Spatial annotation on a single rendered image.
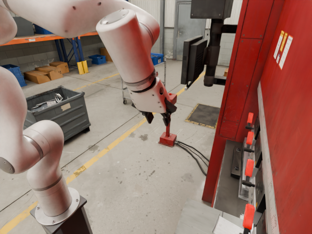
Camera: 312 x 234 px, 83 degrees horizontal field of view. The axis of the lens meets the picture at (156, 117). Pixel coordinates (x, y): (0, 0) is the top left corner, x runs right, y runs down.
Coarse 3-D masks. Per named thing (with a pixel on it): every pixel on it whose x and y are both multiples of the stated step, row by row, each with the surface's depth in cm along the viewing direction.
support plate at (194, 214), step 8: (192, 200) 86; (184, 208) 83; (192, 208) 83; (200, 208) 83; (208, 208) 83; (184, 216) 79; (192, 216) 79; (200, 216) 79; (208, 216) 79; (216, 216) 79; (224, 216) 79; (232, 216) 79; (184, 224) 76; (192, 224) 76; (200, 224) 76; (208, 224) 76; (240, 224) 76; (176, 232) 74; (184, 232) 74; (192, 232) 74; (200, 232) 74; (208, 232) 74
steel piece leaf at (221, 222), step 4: (220, 216) 79; (216, 220) 76; (220, 220) 78; (224, 220) 78; (216, 224) 76; (220, 224) 76; (224, 224) 76; (228, 224) 76; (232, 224) 76; (216, 228) 75; (220, 228) 75; (224, 228) 75; (228, 228) 75; (232, 228) 75; (236, 228) 75; (240, 228) 75; (216, 232) 74; (220, 232) 74; (224, 232) 74; (228, 232) 74; (232, 232) 74; (236, 232) 74; (240, 232) 74
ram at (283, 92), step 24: (288, 0) 84; (288, 24) 72; (264, 72) 106; (288, 72) 56; (264, 96) 88; (288, 96) 50; (288, 120) 46; (288, 144) 42; (264, 168) 58; (288, 168) 39; (288, 192) 36; (288, 216) 33
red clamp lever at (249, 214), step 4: (248, 204) 51; (248, 208) 50; (252, 208) 50; (248, 212) 50; (252, 212) 49; (244, 216) 50; (248, 216) 49; (252, 216) 49; (244, 220) 49; (248, 220) 49; (252, 220) 49; (244, 224) 49; (248, 224) 49; (252, 224) 49; (244, 228) 49; (248, 228) 48; (244, 232) 49; (248, 232) 48
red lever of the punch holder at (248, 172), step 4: (248, 160) 66; (252, 160) 66; (248, 164) 65; (252, 164) 65; (248, 168) 65; (252, 168) 65; (248, 172) 64; (252, 172) 64; (248, 176) 64; (244, 180) 64; (248, 180) 64; (244, 184) 64; (248, 184) 63; (252, 184) 63
